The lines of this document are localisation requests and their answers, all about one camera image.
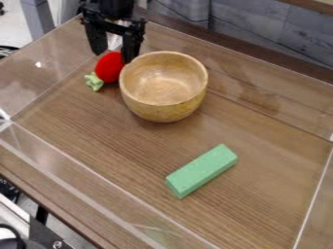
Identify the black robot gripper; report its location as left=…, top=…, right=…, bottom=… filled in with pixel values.
left=80, top=0, right=146, bottom=64

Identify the clear acrylic tray wall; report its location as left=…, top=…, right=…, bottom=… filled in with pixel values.
left=0, top=17, right=333, bottom=249

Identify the green rectangular block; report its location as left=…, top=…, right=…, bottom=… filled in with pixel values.
left=166, top=144, right=238, bottom=199

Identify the light wooden bowl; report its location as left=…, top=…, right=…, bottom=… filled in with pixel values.
left=119, top=51, right=209, bottom=123

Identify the black cable bottom left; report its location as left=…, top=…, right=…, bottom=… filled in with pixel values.
left=0, top=223, right=27, bottom=249

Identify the grey table leg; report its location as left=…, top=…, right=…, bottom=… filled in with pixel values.
left=20, top=0, right=55, bottom=40

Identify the black metal bracket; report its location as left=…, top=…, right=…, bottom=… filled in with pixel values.
left=25, top=218, right=73, bottom=249

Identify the red plush strawberry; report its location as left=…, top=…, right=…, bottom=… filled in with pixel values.
left=84, top=52, right=124, bottom=91

